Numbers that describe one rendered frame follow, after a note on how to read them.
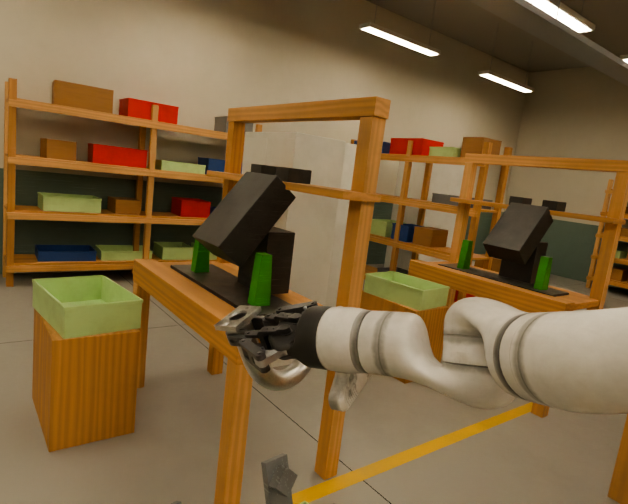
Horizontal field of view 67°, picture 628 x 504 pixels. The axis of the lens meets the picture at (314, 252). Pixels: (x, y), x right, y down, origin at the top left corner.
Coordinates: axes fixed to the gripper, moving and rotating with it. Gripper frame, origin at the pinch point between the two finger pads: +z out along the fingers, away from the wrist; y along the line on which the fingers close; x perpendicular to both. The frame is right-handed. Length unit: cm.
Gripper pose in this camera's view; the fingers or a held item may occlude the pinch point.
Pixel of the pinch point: (247, 330)
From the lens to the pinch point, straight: 65.7
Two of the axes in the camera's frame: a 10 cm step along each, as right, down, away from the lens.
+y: -5.2, 4.1, -7.5
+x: 2.6, 9.1, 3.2
